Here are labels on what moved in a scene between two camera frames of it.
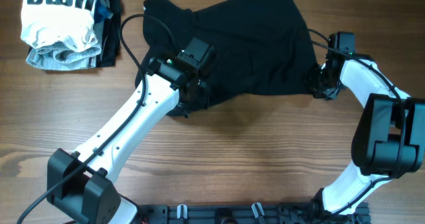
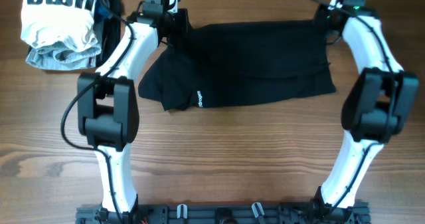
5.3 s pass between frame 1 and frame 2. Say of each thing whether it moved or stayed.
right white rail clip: stayed
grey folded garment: stayed
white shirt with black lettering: stayed
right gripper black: moved
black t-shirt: moved
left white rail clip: stayed
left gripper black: moved
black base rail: stayed
